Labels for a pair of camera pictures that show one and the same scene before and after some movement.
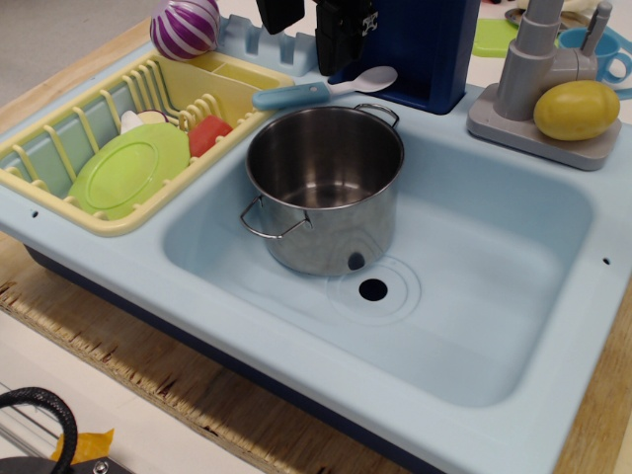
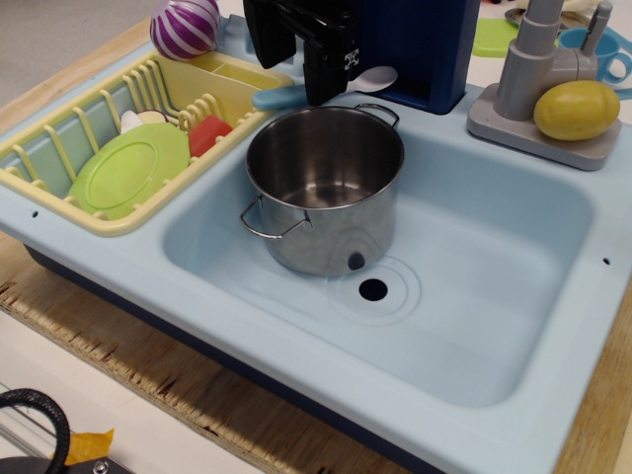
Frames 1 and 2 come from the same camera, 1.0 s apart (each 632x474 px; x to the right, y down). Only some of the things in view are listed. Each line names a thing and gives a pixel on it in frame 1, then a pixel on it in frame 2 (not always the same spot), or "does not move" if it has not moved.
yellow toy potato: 576,110 does not move
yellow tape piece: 89,446 does not move
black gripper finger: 277,15 -> 273,28
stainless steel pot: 326,180 does not move
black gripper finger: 340,32 -> 330,60
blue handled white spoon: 373,80 does not move
